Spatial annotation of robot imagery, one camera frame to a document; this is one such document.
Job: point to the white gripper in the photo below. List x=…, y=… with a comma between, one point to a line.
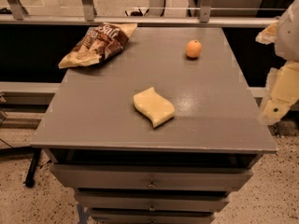
x=288, y=37

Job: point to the orange fruit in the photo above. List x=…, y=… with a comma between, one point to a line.
x=193, y=49

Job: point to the top grey drawer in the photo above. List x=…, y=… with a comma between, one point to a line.
x=150, y=177

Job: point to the black stand leg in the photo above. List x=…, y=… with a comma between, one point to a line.
x=29, y=180

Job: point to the grey drawer cabinet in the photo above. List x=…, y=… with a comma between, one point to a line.
x=160, y=134

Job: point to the bottom grey drawer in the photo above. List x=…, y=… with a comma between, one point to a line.
x=146, y=217

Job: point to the grey drawer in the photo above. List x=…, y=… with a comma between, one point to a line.
x=150, y=177
x=151, y=201
x=146, y=217

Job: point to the middle grey drawer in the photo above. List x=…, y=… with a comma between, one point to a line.
x=151, y=201

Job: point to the metal railing frame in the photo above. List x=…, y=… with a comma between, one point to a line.
x=223, y=13

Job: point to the yellow wavy sponge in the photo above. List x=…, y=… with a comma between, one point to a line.
x=154, y=106

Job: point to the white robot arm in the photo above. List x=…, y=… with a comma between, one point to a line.
x=287, y=42

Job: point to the brown salt chip bag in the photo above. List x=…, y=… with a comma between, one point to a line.
x=99, y=44

